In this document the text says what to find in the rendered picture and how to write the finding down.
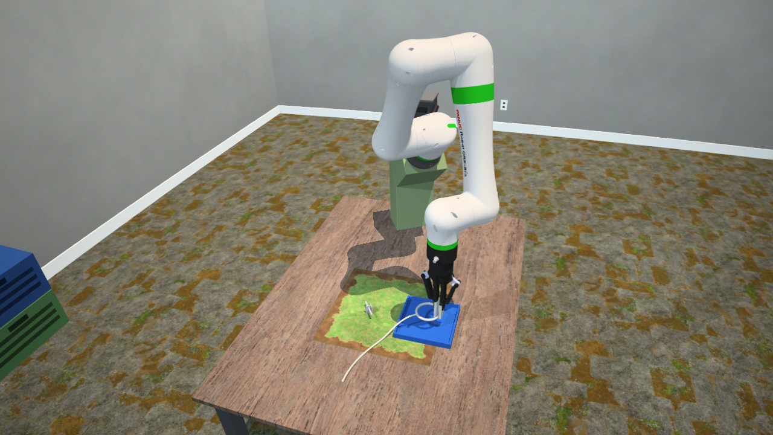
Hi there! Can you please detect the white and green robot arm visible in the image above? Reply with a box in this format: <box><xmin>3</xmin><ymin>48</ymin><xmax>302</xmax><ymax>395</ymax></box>
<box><xmin>371</xmin><ymin>32</ymin><xmax>499</xmax><ymax>265</ymax></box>

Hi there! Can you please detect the blue tray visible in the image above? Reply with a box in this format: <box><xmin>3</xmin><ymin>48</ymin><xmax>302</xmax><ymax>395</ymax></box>
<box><xmin>393</xmin><ymin>295</ymin><xmax>461</xmax><ymax>349</ymax></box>

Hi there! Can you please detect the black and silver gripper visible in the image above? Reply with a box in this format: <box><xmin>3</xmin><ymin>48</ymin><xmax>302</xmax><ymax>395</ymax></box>
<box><xmin>421</xmin><ymin>261</ymin><xmax>461</xmax><ymax>319</ymax></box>

